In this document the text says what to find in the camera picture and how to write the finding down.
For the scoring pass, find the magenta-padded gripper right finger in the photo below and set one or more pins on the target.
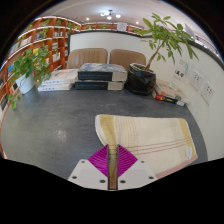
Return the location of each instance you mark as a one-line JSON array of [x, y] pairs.
[[138, 171]]

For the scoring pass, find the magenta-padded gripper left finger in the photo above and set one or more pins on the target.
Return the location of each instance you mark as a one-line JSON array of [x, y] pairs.
[[85, 171]]

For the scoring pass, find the cream and yellow striped towel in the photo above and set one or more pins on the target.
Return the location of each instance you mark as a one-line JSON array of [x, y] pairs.
[[150, 140]]

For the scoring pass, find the dark blue thick book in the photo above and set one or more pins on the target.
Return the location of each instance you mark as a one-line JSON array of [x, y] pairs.
[[98, 85], [100, 71]]

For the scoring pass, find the beige flat book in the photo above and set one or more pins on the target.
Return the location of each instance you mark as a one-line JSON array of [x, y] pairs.
[[170, 90]]

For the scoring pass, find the white thick book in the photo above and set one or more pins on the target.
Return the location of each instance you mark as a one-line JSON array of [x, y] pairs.
[[55, 87], [61, 76]]

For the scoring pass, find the small tree in black pot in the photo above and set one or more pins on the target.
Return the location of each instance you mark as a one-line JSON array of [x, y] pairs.
[[140, 80]]

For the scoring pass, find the leafy plant in white pot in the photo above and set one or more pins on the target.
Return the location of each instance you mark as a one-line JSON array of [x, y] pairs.
[[25, 83]]

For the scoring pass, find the white leaflet card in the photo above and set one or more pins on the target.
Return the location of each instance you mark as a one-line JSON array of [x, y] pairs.
[[180, 73]]

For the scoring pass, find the tan upholstered chair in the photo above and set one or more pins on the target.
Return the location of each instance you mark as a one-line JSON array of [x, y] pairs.
[[87, 57], [125, 58]]

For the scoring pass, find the orange wooden bookshelf unit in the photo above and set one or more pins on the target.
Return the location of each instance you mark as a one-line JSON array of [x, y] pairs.
[[46, 35]]

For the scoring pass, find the white standing sign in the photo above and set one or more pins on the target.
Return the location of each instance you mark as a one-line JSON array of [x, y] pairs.
[[190, 30]]

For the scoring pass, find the recessed ceiling lights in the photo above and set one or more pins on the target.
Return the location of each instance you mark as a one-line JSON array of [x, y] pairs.
[[87, 19]]

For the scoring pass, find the ceiling chandelier lamp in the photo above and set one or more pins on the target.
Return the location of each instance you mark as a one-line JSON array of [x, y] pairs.
[[109, 15]]

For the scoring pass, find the white wall socket panel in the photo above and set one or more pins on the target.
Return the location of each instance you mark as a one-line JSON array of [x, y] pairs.
[[197, 80], [208, 92]]

